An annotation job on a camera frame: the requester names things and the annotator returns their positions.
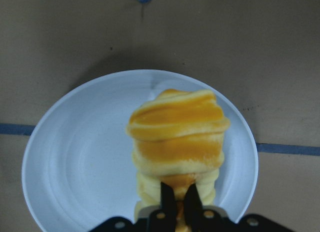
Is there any orange striped bread roll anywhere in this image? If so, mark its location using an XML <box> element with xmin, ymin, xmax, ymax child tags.
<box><xmin>126</xmin><ymin>89</ymin><xmax>230</xmax><ymax>232</ymax></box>

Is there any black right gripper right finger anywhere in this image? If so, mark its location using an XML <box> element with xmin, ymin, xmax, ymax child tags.
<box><xmin>183</xmin><ymin>184</ymin><xmax>203</xmax><ymax>232</ymax></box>

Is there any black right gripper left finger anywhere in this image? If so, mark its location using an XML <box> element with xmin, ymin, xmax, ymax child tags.
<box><xmin>159</xmin><ymin>182</ymin><xmax>182</xmax><ymax>232</ymax></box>

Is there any light blue plate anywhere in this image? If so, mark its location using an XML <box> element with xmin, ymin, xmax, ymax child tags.
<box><xmin>22</xmin><ymin>70</ymin><xmax>258</xmax><ymax>232</ymax></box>

